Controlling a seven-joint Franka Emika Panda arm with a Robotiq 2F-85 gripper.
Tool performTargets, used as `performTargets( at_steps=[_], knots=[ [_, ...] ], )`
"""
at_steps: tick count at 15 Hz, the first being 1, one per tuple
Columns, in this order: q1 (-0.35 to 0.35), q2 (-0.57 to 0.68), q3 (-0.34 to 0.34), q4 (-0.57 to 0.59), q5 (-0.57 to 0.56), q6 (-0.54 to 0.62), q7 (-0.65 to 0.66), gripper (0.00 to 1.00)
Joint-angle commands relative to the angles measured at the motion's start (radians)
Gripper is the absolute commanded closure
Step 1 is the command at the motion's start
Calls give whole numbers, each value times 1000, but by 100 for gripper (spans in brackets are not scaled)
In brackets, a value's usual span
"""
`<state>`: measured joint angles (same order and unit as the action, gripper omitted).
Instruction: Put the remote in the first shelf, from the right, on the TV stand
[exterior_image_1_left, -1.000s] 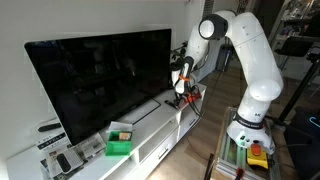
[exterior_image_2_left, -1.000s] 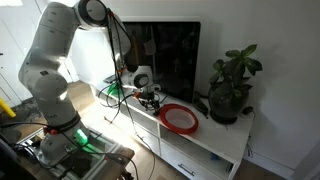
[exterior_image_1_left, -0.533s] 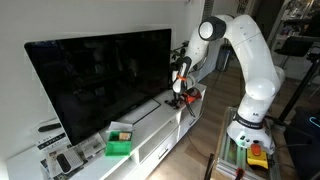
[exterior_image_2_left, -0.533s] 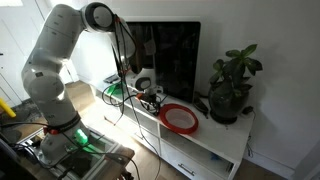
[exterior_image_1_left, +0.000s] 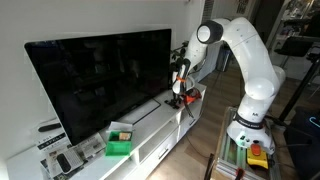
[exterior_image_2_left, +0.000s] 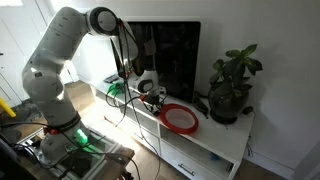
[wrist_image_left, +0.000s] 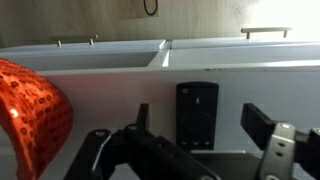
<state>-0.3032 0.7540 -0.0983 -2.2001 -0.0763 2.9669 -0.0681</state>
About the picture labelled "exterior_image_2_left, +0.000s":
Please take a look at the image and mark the metal robot base platform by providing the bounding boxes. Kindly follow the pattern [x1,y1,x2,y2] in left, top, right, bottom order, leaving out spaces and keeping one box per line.
[19,128,136,180]

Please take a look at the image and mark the thin black power cord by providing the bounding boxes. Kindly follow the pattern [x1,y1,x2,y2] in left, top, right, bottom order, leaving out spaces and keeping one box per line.
[246,114,257,159]

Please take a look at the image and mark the white TV stand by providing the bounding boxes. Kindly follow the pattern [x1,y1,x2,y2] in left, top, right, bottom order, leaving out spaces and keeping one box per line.
[89,79,255,180]

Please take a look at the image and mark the green plastic box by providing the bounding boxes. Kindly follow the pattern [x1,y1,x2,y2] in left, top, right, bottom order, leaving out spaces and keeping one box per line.
[107,82,126,98]

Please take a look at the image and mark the black base cables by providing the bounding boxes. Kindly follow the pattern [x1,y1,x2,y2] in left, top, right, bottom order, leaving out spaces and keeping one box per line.
[0,121,143,180]

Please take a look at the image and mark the yellow handle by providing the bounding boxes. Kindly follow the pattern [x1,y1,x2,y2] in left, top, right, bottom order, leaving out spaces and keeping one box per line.
[0,98,17,118]

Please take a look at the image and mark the long black remote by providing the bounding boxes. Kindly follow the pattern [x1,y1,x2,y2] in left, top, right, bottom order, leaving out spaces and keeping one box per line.
[193,91,210,119]

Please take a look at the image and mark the red cable clip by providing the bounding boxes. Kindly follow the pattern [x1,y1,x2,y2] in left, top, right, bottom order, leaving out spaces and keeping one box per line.
[42,125,61,136]

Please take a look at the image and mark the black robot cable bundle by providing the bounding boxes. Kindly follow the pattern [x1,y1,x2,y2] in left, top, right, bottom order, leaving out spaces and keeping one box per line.
[105,19,168,180]

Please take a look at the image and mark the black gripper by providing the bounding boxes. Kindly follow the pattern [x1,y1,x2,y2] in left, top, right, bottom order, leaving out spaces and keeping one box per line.
[144,95,165,116]

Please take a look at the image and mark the black flat screen TV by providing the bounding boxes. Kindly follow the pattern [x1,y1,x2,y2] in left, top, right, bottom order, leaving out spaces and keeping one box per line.
[111,21,202,104]

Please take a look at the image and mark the green potted plant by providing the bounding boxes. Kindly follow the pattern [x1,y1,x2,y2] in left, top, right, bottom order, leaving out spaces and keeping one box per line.
[208,43,264,125]

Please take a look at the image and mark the silver drawer handle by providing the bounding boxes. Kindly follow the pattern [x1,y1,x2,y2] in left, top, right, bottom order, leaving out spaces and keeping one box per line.
[178,162,196,177]
[133,131,145,141]

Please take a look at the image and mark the white panel door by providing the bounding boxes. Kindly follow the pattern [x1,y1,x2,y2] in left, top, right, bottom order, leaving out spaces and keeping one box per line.
[0,0,80,108]

